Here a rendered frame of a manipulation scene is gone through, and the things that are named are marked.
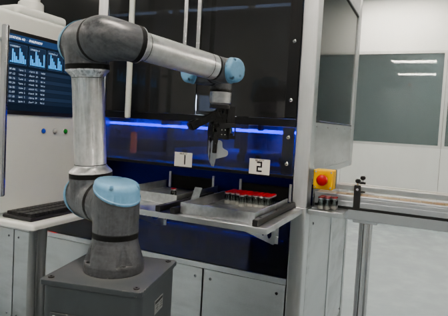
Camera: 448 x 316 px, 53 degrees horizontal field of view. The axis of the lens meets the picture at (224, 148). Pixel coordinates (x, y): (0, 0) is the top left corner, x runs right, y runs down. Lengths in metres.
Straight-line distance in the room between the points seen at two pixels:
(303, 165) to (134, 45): 0.82
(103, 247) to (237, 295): 0.85
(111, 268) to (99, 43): 0.54
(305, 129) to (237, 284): 0.67
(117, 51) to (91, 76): 0.13
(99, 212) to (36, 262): 1.06
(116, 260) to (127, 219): 0.10
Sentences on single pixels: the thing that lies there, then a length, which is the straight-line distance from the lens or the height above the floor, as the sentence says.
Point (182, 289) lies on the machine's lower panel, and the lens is 1.99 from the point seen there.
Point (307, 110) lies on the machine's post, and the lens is 1.68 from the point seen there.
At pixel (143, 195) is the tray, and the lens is 1.68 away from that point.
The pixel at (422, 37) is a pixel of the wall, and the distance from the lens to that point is 6.35.
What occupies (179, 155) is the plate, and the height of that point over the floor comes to 1.03.
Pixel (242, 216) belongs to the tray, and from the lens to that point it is 1.38.
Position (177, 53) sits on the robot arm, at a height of 1.36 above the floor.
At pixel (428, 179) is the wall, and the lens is 6.25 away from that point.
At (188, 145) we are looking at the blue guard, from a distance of 1.87.
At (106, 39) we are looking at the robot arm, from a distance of 1.14.
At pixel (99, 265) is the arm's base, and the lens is 1.16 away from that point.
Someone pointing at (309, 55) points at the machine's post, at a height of 1.45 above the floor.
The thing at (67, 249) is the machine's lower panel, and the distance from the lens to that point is 2.34.
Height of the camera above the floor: 1.18
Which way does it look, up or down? 3 degrees down
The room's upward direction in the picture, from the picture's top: 3 degrees clockwise
